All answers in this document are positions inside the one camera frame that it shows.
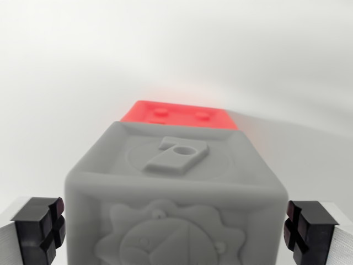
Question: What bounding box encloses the red embossed cube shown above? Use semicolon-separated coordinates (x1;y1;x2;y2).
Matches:
120;100;238;130

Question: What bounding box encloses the grey embossed number cube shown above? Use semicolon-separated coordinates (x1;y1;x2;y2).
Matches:
63;121;289;265

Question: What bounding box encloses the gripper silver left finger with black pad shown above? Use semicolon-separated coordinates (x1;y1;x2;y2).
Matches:
0;195;66;265

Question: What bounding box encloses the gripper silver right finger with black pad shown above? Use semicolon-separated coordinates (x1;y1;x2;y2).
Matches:
283;200;353;265

